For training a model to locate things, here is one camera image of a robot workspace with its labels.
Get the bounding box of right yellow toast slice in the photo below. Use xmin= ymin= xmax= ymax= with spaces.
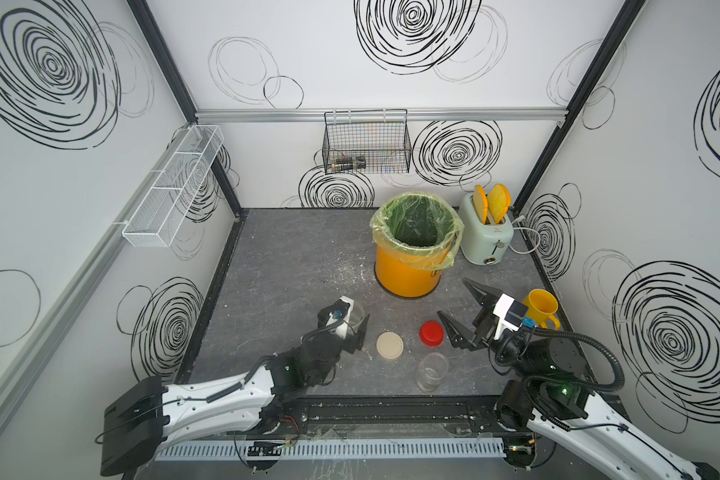
xmin=486 ymin=183 xmax=512 ymax=224

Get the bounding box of white wire wall shelf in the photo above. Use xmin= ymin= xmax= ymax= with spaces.
xmin=122 ymin=124 xmax=224 ymax=248

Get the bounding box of beige lidded oatmeal jar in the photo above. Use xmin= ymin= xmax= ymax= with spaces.
xmin=342 ymin=297 xmax=367 ymax=338

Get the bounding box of green plastic bin liner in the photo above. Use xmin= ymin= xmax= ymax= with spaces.
xmin=369 ymin=191 xmax=465 ymax=271

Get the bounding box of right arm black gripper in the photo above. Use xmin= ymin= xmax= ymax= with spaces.
xmin=441 ymin=280 xmax=539 ymax=383

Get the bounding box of dark item in basket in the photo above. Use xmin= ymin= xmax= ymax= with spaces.
xmin=331 ymin=155 xmax=367 ymax=172

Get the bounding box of black wire wall basket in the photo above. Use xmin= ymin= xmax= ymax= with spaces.
xmin=321 ymin=109 xmax=413 ymax=175

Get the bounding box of orange trash bin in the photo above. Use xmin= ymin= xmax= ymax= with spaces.
xmin=374 ymin=245 xmax=449 ymax=299

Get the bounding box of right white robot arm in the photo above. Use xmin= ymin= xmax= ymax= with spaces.
xmin=438 ymin=279 xmax=720 ymax=479

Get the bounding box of white toaster power cable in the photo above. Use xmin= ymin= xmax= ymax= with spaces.
xmin=506 ymin=214 xmax=542 ymax=256

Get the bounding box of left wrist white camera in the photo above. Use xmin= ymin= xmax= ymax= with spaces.
xmin=326 ymin=296 xmax=349 ymax=339

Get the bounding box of beige jar lid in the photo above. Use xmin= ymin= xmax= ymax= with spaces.
xmin=376 ymin=331 xmax=404 ymax=361

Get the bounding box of clear jar with oatmeal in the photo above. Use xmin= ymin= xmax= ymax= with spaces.
xmin=416 ymin=353 xmax=449 ymax=393

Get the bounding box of left yellow toast slice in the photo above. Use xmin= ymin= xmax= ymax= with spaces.
xmin=472 ymin=185 xmax=489 ymax=224

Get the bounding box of yellow toast slice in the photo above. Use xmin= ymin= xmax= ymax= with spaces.
xmin=486 ymin=183 xmax=512 ymax=224
xmin=472 ymin=185 xmax=489 ymax=224

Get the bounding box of mint green toaster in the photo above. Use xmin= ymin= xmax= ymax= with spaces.
xmin=458 ymin=194 xmax=514 ymax=266

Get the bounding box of red jar lid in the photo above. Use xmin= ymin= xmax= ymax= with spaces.
xmin=418 ymin=321 xmax=445 ymax=347

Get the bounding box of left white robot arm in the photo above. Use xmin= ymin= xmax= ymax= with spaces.
xmin=96 ymin=296 xmax=370 ymax=477

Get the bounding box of yellow mug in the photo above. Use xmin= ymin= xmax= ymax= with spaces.
xmin=522 ymin=289 xmax=562 ymax=330

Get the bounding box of white slotted cable duct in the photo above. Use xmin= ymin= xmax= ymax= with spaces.
xmin=156 ymin=438 xmax=506 ymax=462

